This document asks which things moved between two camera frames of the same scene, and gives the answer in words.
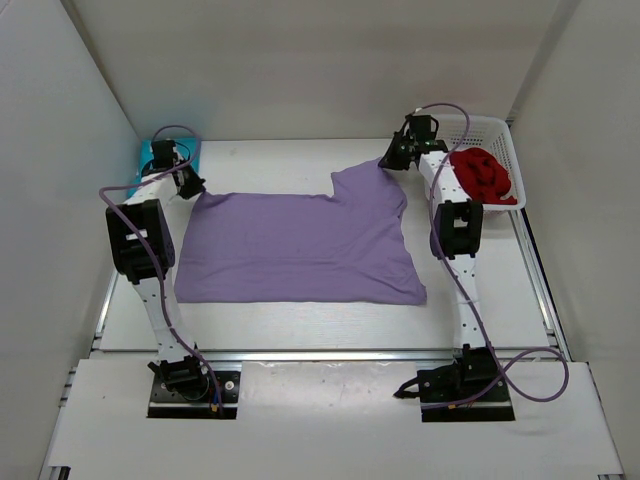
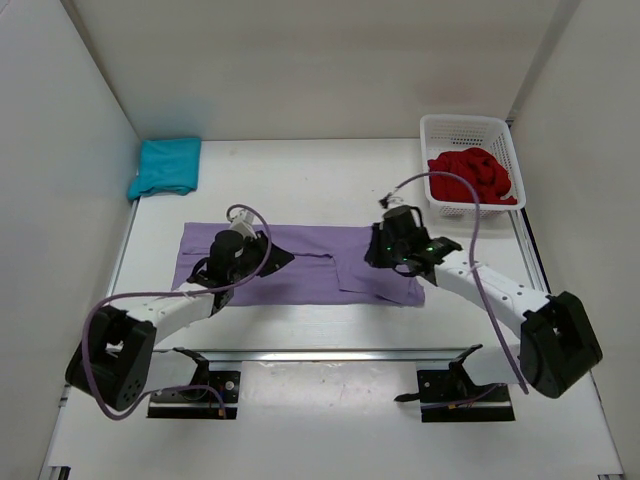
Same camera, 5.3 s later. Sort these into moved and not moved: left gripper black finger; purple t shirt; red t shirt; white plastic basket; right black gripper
Moved: left gripper black finger; purple t shirt; right black gripper
Not moved: white plastic basket; red t shirt
